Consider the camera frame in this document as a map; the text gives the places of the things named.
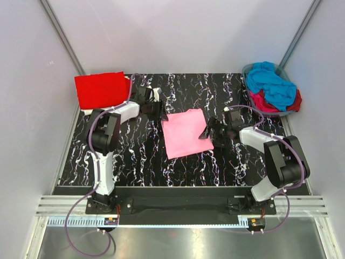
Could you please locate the magenta t shirt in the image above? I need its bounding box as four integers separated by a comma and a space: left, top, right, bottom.
250, 91, 280, 113

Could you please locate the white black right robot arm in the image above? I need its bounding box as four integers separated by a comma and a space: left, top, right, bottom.
199, 105, 311, 207

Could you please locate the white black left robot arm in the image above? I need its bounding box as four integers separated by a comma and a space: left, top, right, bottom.
85, 86, 168, 206

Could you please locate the grey plastic laundry basket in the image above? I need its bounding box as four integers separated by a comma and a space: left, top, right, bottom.
241, 62, 302, 117

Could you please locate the pink t shirt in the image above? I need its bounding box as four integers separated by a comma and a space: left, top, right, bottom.
162, 108, 214, 160

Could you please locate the white slotted cable duct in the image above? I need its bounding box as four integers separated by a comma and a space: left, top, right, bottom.
47, 215, 249, 228

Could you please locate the folded white t shirt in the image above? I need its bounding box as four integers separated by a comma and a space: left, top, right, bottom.
81, 109, 93, 115

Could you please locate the dark red t shirt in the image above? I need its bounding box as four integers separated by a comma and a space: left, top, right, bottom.
258, 88, 302, 113

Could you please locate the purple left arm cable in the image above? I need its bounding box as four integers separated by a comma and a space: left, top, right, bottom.
64, 72, 149, 257

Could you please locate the blue t shirt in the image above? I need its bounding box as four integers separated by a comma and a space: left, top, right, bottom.
246, 62, 297, 112

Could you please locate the folded red t shirt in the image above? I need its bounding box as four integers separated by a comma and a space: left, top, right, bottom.
74, 71, 130, 110

